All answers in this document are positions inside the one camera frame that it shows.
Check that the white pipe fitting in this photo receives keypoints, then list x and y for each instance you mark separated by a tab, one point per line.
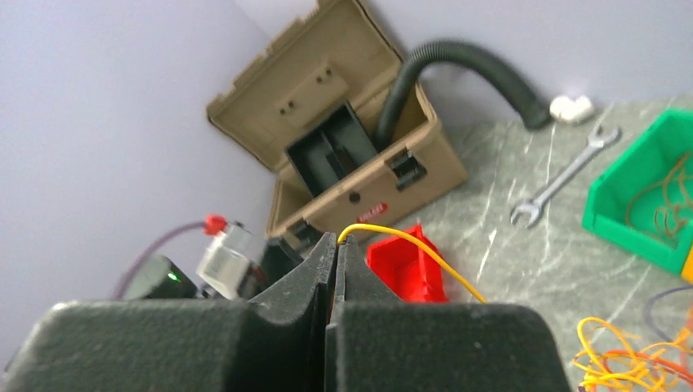
564	109

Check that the green plastic bin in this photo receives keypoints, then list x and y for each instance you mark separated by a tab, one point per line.
643	201

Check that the orange plastic bin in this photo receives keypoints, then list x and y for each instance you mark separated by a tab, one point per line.
687	269

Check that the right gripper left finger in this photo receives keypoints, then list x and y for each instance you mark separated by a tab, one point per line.
298	286

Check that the tan plastic toolbox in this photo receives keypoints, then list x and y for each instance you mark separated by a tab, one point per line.
307	108

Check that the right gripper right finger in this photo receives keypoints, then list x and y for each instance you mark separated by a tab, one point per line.
356	294

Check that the silver open-end wrench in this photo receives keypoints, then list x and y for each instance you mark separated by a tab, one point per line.
533	207

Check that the red plastic bin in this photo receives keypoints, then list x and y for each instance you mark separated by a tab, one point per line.
407	270

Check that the black toolbox tray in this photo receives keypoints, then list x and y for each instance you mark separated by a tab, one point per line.
331	150

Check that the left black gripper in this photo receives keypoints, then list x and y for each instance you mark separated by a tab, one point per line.
161	278

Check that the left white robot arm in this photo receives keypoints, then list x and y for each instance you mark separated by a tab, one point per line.
226	273

